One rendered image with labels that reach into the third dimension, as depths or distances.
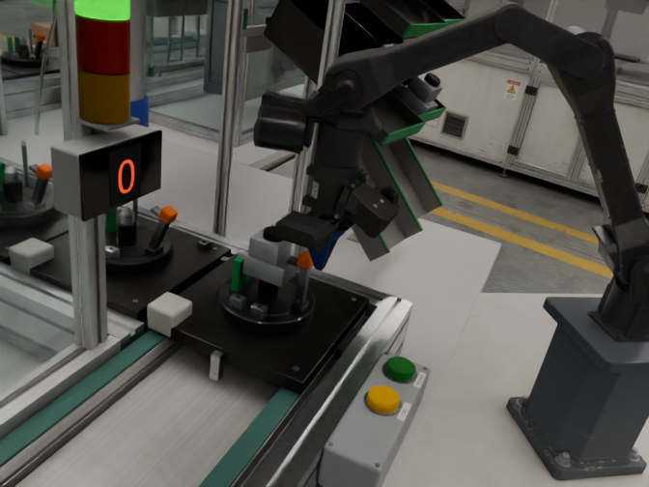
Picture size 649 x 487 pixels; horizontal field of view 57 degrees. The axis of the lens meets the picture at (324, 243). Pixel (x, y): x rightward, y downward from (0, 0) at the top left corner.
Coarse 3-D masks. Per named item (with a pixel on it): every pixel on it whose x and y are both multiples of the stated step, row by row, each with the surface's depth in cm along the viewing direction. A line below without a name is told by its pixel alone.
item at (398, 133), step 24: (288, 0) 93; (312, 0) 101; (288, 24) 95; (312, 24) 92; (288, 48) 96; (312, 48) 94; (360, 48) 103; (312, 72) 95; (384, 96) 103; (384, 120) 98; (408, 120) 102; (384, 144) 92
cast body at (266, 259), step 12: (264, 228) 84; (252, 240) 81; (264, 240) 80; (276, 240) 80; (240, 252) 85; (252, 252) 81; (264, 252) 81; (276, 252) 80; (288, 252) 83; (252, 264) 82; (264, 264) 81; (276, 264) 81; (288, 264) 82; (264, 276) 82; (276, 276) 81; (288, 276) 82
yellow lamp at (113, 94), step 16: (80, 80) 58; (96, 80) 57; (112, 80) 58; (128, 80) 60; (80, 96) 59; (96, 96) 58; (112, 96) 58; (128, 96) 60; (80, 112) 60; (96, 112) 59; (112, 112) 59; (128, 112) 61
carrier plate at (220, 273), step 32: (192, 288) 88; (320, 288) 94; (192, 320) 81; (224, 320) 82; (320, 320) 86; (352, 320) 87; (224, 352) 77; (256, 352) 77; (288, 352) 78; (320, 352) 79; (288, 384) 74
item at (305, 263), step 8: (304, 256) 80; (296, 264) 81; (304, 264) 80; (312, 264) 81; (304, 272) 81; (304, 280) 81; (296, 288) 82; (304, 288) 82; (296, 296) 83; (304, 296) 83
